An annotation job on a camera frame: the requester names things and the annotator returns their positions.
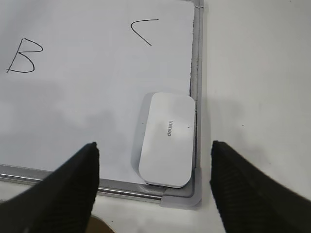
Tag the white rectangular whiteboard eraser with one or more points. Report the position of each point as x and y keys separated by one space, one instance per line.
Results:
x=162 y=149

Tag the white board with aluminium frame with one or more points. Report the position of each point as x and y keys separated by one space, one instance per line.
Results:
x=80 y=71

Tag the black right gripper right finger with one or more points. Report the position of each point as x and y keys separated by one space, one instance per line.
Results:
x=249 y=201

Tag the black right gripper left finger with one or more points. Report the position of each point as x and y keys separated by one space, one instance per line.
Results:
x=61 y=203

